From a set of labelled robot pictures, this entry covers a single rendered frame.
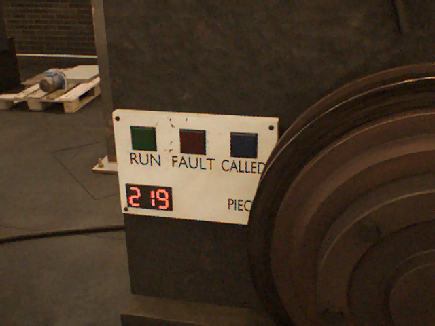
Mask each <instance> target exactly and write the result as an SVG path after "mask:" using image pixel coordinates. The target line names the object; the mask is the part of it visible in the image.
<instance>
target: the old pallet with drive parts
mask: <svg viewBox="0 0 435 326"><path fill-rule="evenodd" d="M59 70H60V71H62V72H63V73H65V72H68V71H70V70H72V69H65V70H63V69H59ZM45 77H46V76H45V72H44V73H42V74H39V75H36V76H35V77H32V78H31V79H30V80H28V81H25V82H24V83H22V84H24V85H25V86H26V87H25V90H24V91H22V92H21V93H20V94H3V95H1V96H0V109H3V110H7V109H10V108H12V107H14V105H17V104H18V103H20V102H22V101H28V105H29V108H30V109H29V111H44V110H46V109H47V108H49V106H51V105H53V104H55V103H57V102H60V103H63V104H64V110H65V113H75V112H76V111H78V110H79V109H80V108H81V107H82V106H84V105H86V104H87V103H89V102H90V101H91V100H92V99H94V98H95V97H97V96H98V95H99V94H100V93H101V87H100V84H99V82H100V79H99V77H98V78H96V79H94V80H92V81H91V82H90V83H89V84H80V83H68V86H67V87H66V90H65V88H64V89H60V88H55V89H54V90H51V91H49V92H44V91H43V90H41V88H40V87H39V83H40V81H41V79H43V78H45ZM51 92H52V93H51ZM85 92H86V93H87V95H86V98H84V99H82V100H80V101H79V98H78V97H79V96H81V94H83V93H85ZM50 93H51V94H50ZM49 94H50V95H49Z"/></svg>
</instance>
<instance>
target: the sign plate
mask: <svg viewBox="0 0 435 326"><path fill-rule="evenodd" d="M113 119H114V132H115V140H116V155H117V163H118V176H119V184H120V197H121V205H122V213H130V214H138V215H153V216H160V217H174V218H182V219H197V220H205V221H219V222H228V223H242V224H247V221H248V217H249V211H250V208H251V204H252V203H253V201H254V196H255V194H256V190H257V187H258V182H259V179H260V175H261V172H262V169H263V168H264V165H265V164H266V161H267V160H268V157H269V156H270V154H271V152H272V150H273V148H274V146H275V145H276V143H277V138H279V128H278V118H271V117H247V116H233V115H208V114H195V113H169V112H156V111H131V109H120V110H116V111H114V112H113ZM131 128H150V129H154V142H155V151H148V150H138V149H133V139H132V130H131ZM182 130H184V131H196V132H204V152H205V153H204V154H198V153H182V152H181V131H182ZM232 134H253V135H255V136H256V156H255V158H249V157H238V156H232ZM131 188H138V190H140V196H139V197H138V198H132V204H139V206H133V205H132V204H131V203H130V197H132V196H138V190H133V189H131ZM158 190H165V191H166V192H167V193H168V198H166V192H158ZM152 192H154V197H152ZM156 192H158V193H159V198H166V201H168V205H169V206H167V204H166V201H164V200H159V198H157V193H156ZM152 200H154V206H153V205H152ZM160 206H167V208H166V209H164V208H160Z"/></svg>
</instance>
